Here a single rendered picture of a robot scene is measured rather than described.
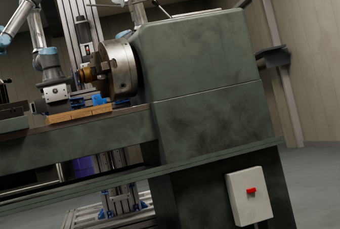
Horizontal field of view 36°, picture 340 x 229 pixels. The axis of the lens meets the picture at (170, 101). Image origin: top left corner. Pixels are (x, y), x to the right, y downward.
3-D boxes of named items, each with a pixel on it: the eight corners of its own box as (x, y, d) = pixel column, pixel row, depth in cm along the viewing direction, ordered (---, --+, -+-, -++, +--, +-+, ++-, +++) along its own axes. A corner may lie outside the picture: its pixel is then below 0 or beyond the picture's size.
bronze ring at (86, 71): (92, 66, 272) (75, 69, 269) (95, 62, 263) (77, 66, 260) (96, 83, 271) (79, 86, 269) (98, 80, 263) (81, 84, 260)
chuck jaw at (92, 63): (109, 69, 273) (103, 53, 280) (109, 62, 270) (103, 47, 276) (88, 73, 270) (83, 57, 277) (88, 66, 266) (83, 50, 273)
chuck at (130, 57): (126, 94, 289) (116, 38, 285) (141, 98, 260) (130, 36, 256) (120, 96, 288) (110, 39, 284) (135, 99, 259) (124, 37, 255)
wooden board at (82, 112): (100, 116, 284) (99, 109, 284) (112, 110, 249) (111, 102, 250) (45, 128, 275) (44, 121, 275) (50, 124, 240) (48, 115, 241)
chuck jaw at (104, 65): (111, 64, 267) (115, 58, 256) (113, 73, 266) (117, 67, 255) (90, 68, 264) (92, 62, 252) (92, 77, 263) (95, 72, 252)
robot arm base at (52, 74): (44, 86, 338) (40, 71, 338) (67, 81, 340) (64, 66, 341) (41, 83, 323) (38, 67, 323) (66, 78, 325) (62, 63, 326)
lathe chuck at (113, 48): (120, 96, 288) (110, 39, 284) (135, 99, 259) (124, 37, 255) (104, 99, 286) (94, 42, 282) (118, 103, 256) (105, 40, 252)
